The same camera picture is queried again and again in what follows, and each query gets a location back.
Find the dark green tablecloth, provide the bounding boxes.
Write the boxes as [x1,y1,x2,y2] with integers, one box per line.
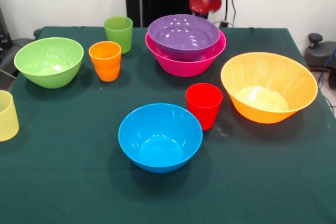
[0,26,336,224]

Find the black wall cable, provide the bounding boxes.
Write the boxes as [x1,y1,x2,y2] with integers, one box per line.
[223,0,238,28]

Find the green plastic cup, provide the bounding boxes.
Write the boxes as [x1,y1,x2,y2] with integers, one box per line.
[104,16,134,55]

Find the blue cable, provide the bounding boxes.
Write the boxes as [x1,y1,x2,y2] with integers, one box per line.
[316,47,336,86]

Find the black wheeled base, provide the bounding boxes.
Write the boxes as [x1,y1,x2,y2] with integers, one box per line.
[303,33,336,90]

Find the yellow plastic cup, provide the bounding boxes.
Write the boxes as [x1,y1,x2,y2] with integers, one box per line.
[0,90,20,142]

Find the black equipment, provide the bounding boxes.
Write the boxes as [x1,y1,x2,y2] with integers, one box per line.
[0,6,35,79]

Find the orange plastic cup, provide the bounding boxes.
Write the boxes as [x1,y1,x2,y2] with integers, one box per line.
[88,40,122,82]

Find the green plastic bowl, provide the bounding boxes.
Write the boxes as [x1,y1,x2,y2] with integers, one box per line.
[14,37,85,89]

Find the large orange plastic bowl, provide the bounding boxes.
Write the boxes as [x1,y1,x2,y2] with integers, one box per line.
[220,52,319,124]

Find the red plastic cup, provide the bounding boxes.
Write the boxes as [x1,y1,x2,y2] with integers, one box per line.
[185,83,224,132]

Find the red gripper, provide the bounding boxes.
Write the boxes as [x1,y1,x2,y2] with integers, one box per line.
[189,0,223,15]

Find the purple plastic bowl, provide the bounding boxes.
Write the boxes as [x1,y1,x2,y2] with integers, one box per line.
[147,14,220,62]

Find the large blue plastic bowl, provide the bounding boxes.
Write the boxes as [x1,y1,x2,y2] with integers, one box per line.
[118,103,203,174]

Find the pink plastic bowl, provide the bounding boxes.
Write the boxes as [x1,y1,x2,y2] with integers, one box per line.
[145,28,227,78]

